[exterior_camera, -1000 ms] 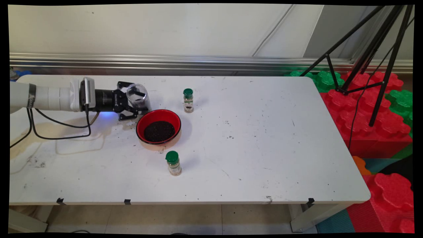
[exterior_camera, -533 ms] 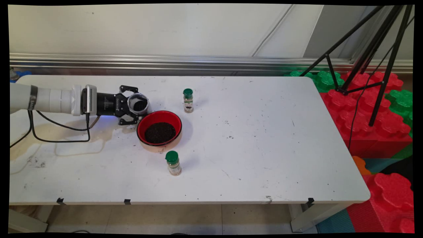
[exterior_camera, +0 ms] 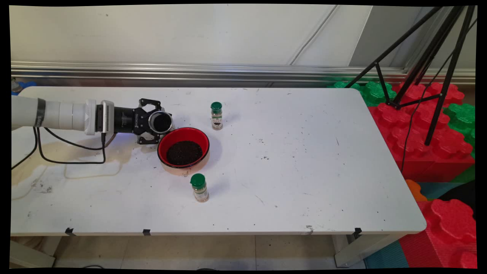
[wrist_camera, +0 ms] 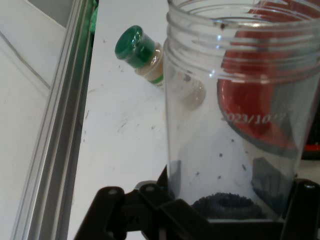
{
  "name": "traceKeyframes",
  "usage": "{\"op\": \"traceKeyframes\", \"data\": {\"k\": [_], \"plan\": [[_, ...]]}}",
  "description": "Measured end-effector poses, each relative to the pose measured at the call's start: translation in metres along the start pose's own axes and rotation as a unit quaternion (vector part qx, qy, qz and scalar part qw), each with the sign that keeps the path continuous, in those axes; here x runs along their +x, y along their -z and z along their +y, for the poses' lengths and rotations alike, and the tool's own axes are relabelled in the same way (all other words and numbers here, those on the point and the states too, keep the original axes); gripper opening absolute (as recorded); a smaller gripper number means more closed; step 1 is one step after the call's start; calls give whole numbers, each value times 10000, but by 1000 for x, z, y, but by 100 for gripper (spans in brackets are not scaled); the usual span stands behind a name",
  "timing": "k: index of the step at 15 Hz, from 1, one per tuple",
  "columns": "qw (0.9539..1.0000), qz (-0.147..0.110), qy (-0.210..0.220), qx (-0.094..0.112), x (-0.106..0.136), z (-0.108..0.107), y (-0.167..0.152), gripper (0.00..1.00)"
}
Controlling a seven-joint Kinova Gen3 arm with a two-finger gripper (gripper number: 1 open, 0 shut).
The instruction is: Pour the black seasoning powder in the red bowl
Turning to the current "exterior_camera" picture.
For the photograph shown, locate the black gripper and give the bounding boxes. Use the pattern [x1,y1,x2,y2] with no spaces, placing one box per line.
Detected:
[113,98,172,145]

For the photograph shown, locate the black seeds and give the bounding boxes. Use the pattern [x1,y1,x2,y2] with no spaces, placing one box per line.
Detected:
[153,113,172,132]

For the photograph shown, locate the clear plastic jar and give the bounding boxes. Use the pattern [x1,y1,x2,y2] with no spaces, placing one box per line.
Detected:
[148,110,173,135]

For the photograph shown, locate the red bowl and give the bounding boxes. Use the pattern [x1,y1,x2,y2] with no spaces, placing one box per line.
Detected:
[157,127,210,175]

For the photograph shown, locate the black seed heap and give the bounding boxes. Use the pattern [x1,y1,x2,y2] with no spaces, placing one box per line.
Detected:
[166,141,203,166]

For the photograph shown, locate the green-capped spice bottle dark contents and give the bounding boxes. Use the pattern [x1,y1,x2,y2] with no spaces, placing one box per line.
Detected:
[211,102,224,131]

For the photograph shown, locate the green-capped spice bottle pale contents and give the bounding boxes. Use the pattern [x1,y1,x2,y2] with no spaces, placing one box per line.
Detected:
[190,174,210,203]

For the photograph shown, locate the blue foam piece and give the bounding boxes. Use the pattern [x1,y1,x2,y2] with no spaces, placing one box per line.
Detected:
[11,78,37,96]

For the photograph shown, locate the white table leg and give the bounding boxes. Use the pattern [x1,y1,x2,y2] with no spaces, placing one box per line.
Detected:
[334,233,402,268]
[10,240,56,269]

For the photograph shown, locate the green foam block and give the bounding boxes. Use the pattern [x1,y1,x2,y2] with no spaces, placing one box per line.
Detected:
[327,81,398,107]
[443,103,476,159]

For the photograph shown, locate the large red foam block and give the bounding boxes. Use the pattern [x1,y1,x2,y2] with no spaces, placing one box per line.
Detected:
[367,82,475,183]

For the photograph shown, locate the orange foam piece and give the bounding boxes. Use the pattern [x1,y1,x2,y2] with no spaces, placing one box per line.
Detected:
[405,180,428,202]

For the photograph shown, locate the teal floor mat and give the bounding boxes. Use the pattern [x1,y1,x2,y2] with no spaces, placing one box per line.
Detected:
[363,240,411,269]

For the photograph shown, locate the black tripod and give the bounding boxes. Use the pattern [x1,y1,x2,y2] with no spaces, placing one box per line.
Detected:
[344,5,478,147]

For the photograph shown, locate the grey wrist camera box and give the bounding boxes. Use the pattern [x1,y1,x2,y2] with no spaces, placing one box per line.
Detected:
[96,100,115,134]

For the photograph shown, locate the aluminium wall rail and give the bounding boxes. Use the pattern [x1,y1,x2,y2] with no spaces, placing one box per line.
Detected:
[11,60,476,87]

